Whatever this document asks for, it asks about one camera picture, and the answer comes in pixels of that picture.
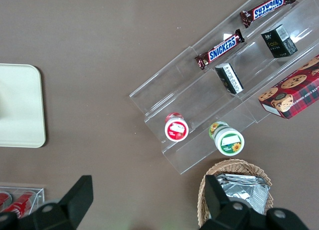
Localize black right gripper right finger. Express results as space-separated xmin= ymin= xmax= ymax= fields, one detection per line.
xmin=199 ymin=174 xmax=311 ymax=230

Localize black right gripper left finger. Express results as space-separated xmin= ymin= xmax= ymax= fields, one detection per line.
xmin=0 ymin=175 xmax=94 ymax=230

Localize foil tray stack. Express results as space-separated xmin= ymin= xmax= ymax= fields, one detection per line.
xmin=215 ymin=174 xmax=271 ymax=216

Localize light wicker basket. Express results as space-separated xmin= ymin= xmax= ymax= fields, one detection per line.
xmin=197 ymin=159 xmax=274 ymax=228

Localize cream plastic tray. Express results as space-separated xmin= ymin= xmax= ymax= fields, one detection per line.
xmin=0 ymin=64 xmax=47 ymax=148

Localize clear acrylic bottle rack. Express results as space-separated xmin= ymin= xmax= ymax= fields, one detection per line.
xmin=0 ymin=186 xmax=45 ymax=220

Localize red cola bottle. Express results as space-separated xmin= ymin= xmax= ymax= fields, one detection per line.
xmin=0 ymin=192 xmax=12 ymax=206
xmin=1 ymin=194 xmax=36 ymax=219

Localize green lid yogurt cup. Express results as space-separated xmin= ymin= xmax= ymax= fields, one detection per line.
xmin=208 ymin=121 xmax=245 ymax=156

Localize red lid yogurt cup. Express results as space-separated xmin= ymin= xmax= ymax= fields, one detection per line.
xmin=164 ymin=112 xmax=189 ymax=142

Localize clear acrylic stepped stand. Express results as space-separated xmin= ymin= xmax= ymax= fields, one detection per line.
xmin=129 ymin=0 xmax=319 ymax=175

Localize small black box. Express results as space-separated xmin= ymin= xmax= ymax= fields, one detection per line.
xmin=214 ymin=62 xmax=244 ymax=95
xmin=261 ymin=24 xmax=299 ymax=58

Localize red tartan cookie box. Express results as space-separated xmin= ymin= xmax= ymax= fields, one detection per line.
xmin=258 ymin=54 xmax=319 ymax=120

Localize Snickers bar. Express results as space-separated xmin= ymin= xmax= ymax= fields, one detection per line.
xmin=239 ymin=0 xmax=298 ymax=28
xmin=194 ymin=29 xmax=245 ymax=70

